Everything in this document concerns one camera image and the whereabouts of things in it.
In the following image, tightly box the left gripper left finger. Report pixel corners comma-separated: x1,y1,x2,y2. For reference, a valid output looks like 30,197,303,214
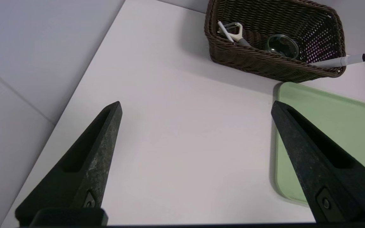
15,101,123,226

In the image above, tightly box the light green plastic tray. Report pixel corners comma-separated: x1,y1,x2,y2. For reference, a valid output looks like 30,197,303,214
274,82,365,208

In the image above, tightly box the glass cup with black handle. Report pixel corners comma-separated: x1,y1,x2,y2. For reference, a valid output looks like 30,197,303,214
266,34,299,59

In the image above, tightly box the thin white pen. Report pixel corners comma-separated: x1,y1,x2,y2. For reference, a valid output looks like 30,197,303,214
217,21,234,43

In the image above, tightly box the white peeler with grey handle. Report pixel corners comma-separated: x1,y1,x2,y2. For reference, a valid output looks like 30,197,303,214
223,22,251,47

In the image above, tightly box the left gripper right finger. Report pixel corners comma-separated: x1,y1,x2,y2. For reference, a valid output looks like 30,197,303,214
271,100,365,223

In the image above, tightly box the dark brown wicker basket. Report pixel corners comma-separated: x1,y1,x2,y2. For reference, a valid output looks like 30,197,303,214
204,0,347,83

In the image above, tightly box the thick white marker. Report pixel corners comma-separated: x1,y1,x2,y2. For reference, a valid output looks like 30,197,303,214
309,54,365,67

